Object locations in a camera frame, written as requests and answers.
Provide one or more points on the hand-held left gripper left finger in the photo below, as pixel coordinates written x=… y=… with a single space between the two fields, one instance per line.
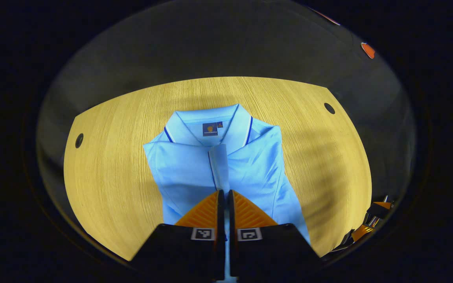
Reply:
x=220 y=220

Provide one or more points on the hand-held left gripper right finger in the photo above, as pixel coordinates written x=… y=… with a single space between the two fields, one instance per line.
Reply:
x=232 y=220

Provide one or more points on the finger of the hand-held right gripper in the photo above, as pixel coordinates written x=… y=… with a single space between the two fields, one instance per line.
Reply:
x=362 y=232
x=382 y=208

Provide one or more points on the light blue T-shirt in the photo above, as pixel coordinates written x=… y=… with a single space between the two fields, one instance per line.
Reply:
x=187 y=169

